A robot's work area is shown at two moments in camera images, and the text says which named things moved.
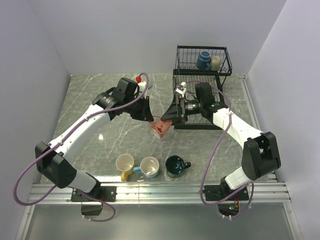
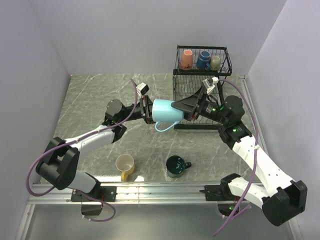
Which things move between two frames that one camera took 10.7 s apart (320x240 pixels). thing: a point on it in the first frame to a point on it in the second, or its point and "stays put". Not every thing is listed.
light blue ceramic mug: [149, 166] to [162, 111]
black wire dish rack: [198, 64] stays put
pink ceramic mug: [160, 127] to [186, 59]
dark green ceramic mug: [175, 166] stays put
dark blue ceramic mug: [203, 61] stays put
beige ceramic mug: [215, 63] stays put
